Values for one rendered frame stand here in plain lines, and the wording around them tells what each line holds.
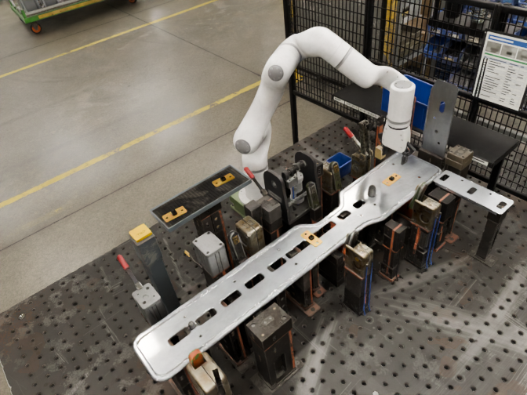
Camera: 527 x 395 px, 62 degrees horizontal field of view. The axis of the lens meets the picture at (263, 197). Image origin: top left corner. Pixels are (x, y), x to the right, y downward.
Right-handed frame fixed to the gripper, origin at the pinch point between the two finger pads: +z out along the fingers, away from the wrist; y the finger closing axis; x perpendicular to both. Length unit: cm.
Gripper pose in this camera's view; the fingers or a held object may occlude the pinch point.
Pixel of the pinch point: (394, 156)
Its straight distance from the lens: 181.2
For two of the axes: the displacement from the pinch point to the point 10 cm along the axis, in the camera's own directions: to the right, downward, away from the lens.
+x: 7.6, -4.9, 4.2
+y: 6.4, 4.6, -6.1
